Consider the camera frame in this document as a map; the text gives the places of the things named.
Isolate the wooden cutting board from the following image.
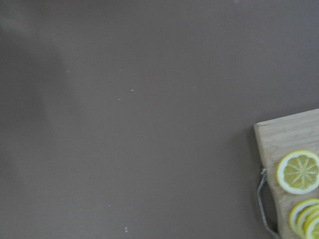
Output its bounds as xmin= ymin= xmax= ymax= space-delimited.
xmin=254 ymin=110 xmax=319 ymax=239

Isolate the upper lemon slice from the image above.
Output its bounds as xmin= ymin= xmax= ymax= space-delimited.
xmin=276 ymin=150 xmax=319 ymax=195

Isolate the lemon slice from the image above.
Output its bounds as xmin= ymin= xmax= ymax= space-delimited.
xmin=276 ymin=150 xmax=319 ymax=195
xmin=289 ymin=198 xmax=319 ymax=239

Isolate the lower lemon slice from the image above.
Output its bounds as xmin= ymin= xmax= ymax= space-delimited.
xmin=289 ymin=198 xmax=319 ymax=239

